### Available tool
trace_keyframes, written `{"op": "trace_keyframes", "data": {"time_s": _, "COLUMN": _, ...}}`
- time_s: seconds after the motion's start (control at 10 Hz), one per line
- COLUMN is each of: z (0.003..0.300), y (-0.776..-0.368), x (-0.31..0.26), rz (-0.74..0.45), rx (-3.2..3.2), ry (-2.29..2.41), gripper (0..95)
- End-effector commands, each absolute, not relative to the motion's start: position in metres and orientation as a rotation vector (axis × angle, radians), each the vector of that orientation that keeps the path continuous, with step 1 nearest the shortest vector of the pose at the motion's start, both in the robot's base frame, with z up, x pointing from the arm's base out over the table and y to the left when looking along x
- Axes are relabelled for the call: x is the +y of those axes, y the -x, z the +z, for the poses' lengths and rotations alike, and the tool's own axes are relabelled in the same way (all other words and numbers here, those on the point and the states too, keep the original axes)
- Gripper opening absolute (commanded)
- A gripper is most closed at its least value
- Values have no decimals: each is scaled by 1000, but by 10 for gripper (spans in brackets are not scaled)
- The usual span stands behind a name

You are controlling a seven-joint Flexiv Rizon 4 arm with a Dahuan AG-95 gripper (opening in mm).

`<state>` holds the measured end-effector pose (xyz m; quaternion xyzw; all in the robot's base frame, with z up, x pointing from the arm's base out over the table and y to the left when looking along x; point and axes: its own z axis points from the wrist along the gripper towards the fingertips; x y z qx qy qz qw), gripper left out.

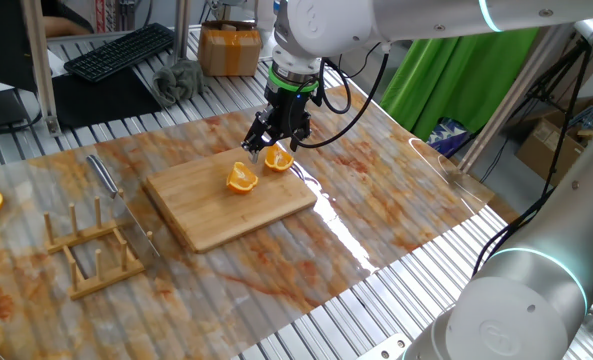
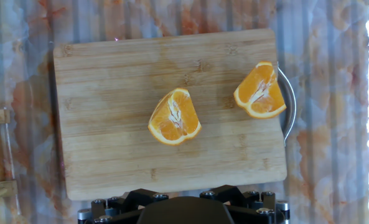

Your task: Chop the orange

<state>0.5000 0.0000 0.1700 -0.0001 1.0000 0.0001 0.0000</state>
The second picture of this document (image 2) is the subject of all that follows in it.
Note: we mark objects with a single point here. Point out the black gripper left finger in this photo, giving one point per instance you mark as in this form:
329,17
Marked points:
119,207

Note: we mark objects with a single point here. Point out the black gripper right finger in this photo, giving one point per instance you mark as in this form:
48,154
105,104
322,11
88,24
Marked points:
252,208

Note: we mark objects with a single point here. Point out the cut orange piece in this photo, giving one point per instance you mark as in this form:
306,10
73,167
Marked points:
171,121
259,93

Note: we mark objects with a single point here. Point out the bamboo cutting board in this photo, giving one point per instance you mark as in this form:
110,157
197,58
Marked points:
109,109

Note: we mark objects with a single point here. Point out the marble pattern plastic mat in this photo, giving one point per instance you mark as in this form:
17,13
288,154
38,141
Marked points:
327,124

